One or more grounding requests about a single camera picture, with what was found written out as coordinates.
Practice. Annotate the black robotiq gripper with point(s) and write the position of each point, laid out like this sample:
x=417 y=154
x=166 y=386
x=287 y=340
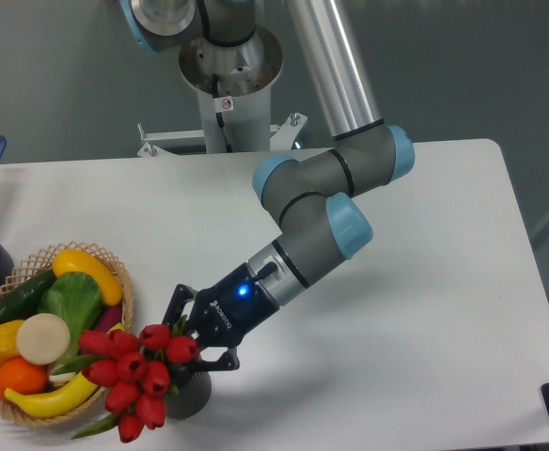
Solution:
x=223 y=314

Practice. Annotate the red tulip bouquet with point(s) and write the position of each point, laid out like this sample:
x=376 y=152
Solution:
x=137 y=371

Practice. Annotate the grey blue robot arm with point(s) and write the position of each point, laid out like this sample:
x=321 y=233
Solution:
x=311 y=201

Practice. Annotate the dark grey ribbed vase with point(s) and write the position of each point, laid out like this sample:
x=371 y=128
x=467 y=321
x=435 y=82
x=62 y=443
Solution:
x=190 y=389

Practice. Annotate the purple sweet potato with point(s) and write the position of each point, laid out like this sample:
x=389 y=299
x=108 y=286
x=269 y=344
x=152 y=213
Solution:
x=108 y=319

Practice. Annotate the green bok choy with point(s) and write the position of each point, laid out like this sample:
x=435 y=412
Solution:
x=76 y=298

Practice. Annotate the yellow banana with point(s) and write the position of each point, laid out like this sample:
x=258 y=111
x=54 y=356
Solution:
x=61 y=401

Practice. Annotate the beige round disc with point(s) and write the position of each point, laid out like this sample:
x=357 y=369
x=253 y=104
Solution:
x=43 y=339

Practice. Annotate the dark green cucumber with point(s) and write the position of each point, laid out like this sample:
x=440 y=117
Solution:
x=23 y=301

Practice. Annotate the orange fruit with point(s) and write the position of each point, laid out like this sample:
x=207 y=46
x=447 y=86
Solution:
x=22 y=377

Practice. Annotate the yellow bell pepper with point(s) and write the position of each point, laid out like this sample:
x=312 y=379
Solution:
x=8 y=340

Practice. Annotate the woven wicker basket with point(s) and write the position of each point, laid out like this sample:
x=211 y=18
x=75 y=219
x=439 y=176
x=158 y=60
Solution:
x=42 y=262

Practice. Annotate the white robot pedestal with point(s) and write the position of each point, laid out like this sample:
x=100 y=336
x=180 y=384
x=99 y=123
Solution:
x=233 y=87

